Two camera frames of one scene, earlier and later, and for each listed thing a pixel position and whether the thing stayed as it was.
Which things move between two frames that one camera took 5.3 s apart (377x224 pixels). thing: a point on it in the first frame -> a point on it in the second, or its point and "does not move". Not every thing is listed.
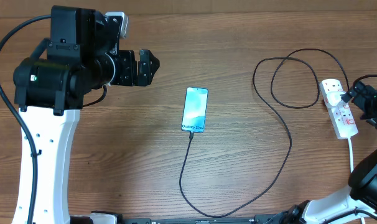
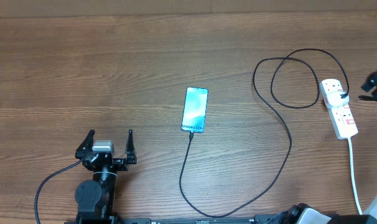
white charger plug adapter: [334, 98] does not move
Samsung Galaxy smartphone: [195, 110] does not move
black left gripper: [132, 78] -> [121, 163]
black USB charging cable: [271, 107] does not move
